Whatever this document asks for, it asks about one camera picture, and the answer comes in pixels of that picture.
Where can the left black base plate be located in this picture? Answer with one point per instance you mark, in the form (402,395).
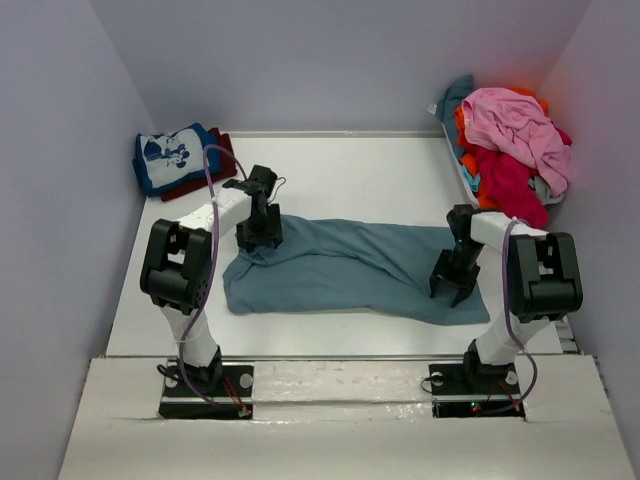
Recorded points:
(231,399)

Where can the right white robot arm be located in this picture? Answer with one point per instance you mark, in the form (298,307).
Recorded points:
(541,283)

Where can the grey white t shirt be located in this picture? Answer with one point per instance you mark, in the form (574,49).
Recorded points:
(543,191)

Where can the folded blue mickey t shirt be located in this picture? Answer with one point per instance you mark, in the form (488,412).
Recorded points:
(165,161)

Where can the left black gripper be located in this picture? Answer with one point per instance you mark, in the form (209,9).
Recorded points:
(245,237)

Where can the grey-blue t shirt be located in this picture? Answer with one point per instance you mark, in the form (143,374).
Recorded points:
(337,264)

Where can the magenta t shirt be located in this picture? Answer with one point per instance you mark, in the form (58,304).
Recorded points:
(505,184)

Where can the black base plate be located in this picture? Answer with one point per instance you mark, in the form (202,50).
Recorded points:
(231,399)
(475,395)

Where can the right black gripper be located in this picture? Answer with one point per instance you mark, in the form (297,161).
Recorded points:
(442,270)

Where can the teal t shirt in pile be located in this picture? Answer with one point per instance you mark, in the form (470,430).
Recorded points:
(452,98)

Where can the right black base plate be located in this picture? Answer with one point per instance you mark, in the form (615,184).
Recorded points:
(475,395)

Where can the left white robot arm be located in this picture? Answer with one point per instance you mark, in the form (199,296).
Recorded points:
(180,262)

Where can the pink t shirt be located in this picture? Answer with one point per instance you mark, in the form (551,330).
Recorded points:
(500,119)

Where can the light blue t shirt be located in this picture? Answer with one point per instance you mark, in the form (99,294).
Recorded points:
(472,178)

